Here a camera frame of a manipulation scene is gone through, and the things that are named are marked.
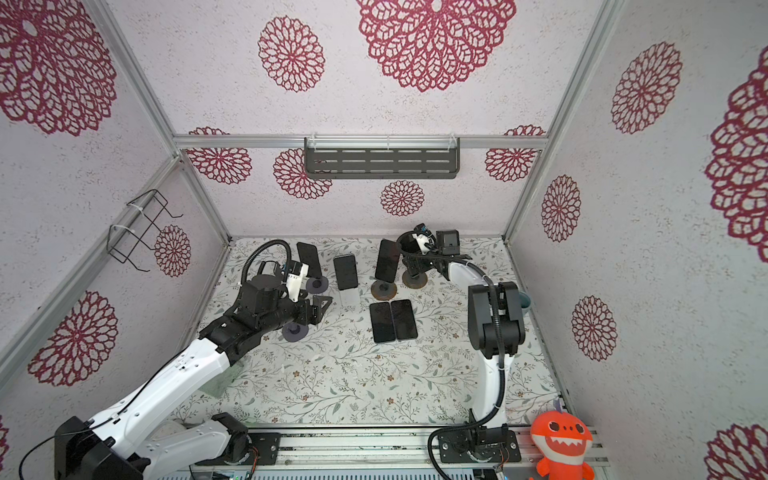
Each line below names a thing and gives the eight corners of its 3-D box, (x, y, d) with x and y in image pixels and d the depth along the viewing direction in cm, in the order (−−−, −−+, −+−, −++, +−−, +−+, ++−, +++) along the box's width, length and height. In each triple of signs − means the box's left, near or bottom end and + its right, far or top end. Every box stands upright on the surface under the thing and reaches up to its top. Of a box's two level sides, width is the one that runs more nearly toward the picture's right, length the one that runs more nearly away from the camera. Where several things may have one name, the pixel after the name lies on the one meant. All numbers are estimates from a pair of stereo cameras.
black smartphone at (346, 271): (340, 294, 105) (334, 264, 92) (339, 288, 107) (333, 257, 94) (359, 291, 106) (355, 260, 93) (357, 284, 108) (354, 253, 95)
